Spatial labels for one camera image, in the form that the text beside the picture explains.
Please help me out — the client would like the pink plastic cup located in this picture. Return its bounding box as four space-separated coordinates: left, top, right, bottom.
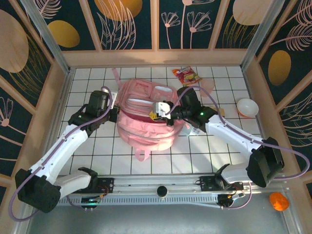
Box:
199 78 215 98

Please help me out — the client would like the aluminium side rail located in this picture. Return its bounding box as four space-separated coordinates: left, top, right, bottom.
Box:
40 69 74 176

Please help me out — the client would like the orange ball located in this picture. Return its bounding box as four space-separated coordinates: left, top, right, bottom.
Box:
269 192 290 212

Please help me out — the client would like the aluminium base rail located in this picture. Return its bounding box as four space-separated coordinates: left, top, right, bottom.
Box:
58 172 291 195

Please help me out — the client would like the white orange bowl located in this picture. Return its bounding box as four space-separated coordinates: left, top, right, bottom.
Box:
236 98 259 119

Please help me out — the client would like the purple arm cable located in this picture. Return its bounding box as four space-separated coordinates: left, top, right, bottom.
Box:
9 85 115 222
167 85 311 210

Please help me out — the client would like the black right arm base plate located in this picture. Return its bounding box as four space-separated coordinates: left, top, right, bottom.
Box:
199 175 243 192

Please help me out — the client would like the pink backpack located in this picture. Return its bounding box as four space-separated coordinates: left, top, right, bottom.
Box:
111 67 190 162

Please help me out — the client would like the grey slotted cable duct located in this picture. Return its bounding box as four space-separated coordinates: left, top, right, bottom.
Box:
58 196 220 208

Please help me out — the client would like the black controller board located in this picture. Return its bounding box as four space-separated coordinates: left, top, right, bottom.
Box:
217 191 244 210
81 196 101 210

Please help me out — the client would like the red yellow snack bag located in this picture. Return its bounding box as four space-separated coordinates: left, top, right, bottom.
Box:
172 67 203 88

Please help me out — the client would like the white tissue packet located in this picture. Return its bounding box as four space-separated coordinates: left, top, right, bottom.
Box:
181 121 202 136

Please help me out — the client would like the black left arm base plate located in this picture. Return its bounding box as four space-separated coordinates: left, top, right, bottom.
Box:
90 177 115 195

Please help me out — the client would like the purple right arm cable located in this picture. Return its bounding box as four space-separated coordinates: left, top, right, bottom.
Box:
167 85 311 210

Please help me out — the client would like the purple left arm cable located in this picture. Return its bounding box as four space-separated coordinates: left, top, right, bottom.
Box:
9 85 115 222

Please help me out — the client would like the aluminium corner post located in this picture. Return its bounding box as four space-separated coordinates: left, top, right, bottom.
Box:
240 0 293 71
19 0 73 74

